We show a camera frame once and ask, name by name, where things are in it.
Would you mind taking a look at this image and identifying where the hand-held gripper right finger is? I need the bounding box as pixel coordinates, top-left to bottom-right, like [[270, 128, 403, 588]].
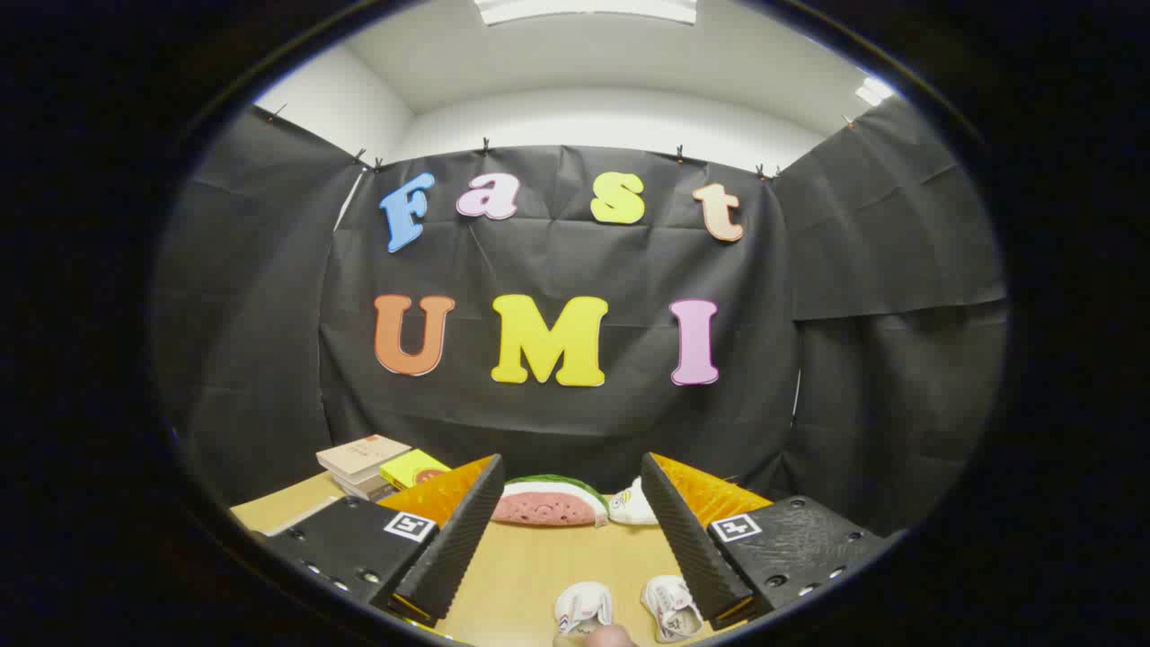
[[640, 452, 892, 632]]

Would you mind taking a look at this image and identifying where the white plush toy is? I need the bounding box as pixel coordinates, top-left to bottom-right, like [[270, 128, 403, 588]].
[[608, 476, 661, 526]]

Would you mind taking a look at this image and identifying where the beige cover book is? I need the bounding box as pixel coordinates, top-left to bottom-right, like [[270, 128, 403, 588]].
[[316, 435, 411, 482]]

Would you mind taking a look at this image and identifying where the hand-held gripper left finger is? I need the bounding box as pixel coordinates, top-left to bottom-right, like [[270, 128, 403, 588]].
[[256, 454, 506, 628]]

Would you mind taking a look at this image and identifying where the watermelon slice plush toy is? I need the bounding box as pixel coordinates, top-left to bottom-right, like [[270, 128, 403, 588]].
[[491, 474, 610, 527]]

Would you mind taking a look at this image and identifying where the yellow book with red circle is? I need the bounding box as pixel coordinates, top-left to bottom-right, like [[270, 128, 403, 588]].
[[378, 448, 452, 491]]

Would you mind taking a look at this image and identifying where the white canvas shoe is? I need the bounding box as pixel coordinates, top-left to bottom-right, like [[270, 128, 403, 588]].
[[554, 581, 615, 644], [641, 575, 704, 644]]

